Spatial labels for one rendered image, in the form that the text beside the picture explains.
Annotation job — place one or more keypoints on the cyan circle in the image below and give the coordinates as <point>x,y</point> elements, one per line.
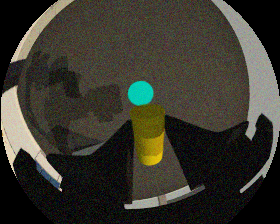
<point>140,92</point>

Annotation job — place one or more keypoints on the yellow cylinder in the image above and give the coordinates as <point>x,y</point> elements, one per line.
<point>148,121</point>

